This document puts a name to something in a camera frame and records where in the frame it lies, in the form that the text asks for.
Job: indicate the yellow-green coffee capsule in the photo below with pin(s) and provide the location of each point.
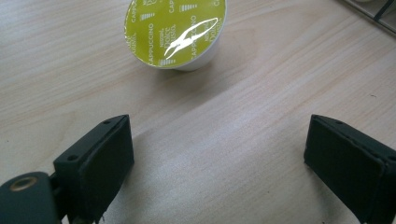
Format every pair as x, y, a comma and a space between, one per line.
174, 31

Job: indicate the metal frame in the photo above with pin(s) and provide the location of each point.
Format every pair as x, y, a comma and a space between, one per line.
373, 14

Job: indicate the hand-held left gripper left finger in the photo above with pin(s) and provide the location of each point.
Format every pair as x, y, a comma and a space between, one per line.
99, 161

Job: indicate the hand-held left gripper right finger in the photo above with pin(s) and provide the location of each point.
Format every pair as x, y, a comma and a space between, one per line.
348, 161

